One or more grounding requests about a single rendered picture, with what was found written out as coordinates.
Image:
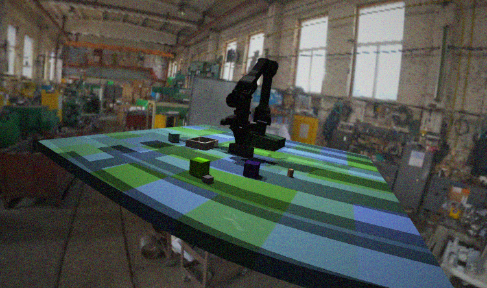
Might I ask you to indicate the small teal block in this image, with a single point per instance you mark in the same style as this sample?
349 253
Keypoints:
173 137

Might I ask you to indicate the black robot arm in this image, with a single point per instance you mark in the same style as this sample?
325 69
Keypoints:
241 95

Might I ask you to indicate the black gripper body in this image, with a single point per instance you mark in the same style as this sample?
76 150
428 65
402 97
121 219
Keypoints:
247 125

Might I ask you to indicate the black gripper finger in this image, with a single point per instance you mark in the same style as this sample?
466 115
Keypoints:
236 134
243 134

